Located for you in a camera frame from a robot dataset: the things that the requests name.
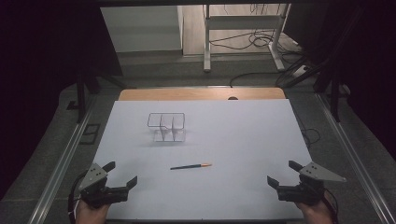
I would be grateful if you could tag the white cabinet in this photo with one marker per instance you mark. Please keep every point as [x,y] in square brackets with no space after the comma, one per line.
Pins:
[143,28]

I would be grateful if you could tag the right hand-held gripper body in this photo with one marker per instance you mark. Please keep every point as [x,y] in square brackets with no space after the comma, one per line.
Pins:
[314,172]

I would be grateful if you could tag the person's left hand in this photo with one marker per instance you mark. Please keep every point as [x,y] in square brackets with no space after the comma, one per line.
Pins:
[91,215]

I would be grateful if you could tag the clear plastic organizer box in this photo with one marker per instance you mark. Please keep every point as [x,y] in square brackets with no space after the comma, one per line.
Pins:
[166,124]

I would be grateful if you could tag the white metal desk frame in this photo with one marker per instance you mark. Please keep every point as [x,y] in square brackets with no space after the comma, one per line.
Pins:
[244,22]

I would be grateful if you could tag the person's right hand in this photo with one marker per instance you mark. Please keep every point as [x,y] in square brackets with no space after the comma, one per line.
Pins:
[317,214]

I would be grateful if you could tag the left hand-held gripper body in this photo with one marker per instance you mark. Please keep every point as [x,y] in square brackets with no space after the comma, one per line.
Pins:
[93,177]

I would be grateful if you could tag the white power strip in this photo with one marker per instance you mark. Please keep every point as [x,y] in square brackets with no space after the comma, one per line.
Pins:
[301,71]

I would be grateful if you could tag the black pen with orange end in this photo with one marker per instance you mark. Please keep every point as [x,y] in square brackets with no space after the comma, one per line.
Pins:
[190,166]

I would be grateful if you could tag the aluminium floor rail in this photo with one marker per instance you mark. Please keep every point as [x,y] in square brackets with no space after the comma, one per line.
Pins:
[62,168]
[351,149]

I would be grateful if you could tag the black metal stand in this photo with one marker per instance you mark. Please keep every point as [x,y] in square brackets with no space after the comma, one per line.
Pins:
[335,93]
[81,96]

